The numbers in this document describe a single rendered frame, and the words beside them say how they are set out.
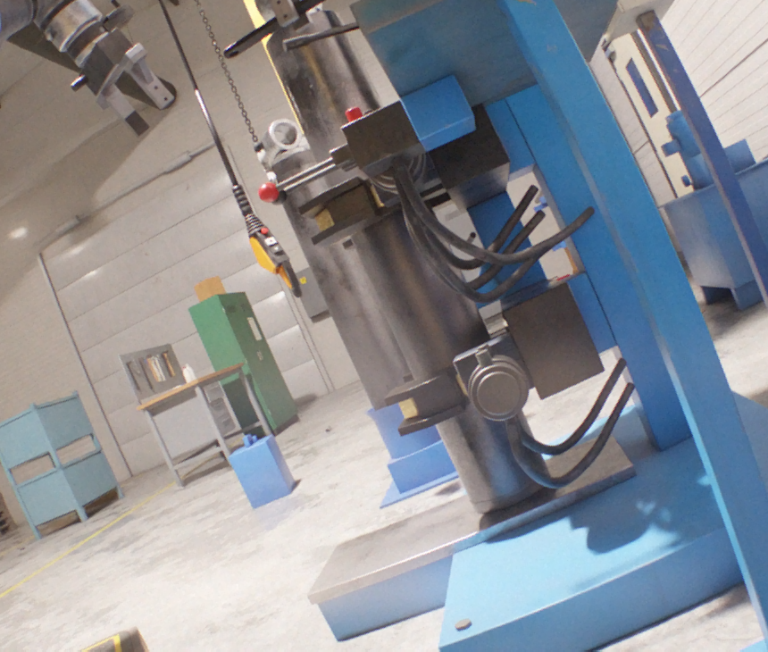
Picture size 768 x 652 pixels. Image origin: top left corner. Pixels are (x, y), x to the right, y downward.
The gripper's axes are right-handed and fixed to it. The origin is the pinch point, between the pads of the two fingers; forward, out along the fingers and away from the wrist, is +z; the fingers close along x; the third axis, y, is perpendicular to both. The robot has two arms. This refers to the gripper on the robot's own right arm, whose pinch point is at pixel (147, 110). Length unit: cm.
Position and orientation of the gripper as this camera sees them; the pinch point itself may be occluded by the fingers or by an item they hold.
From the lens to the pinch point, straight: 129.7
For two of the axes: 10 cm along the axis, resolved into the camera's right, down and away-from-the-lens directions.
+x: 5.6, -1.3, -8.2
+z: 6.2, 7.2, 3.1
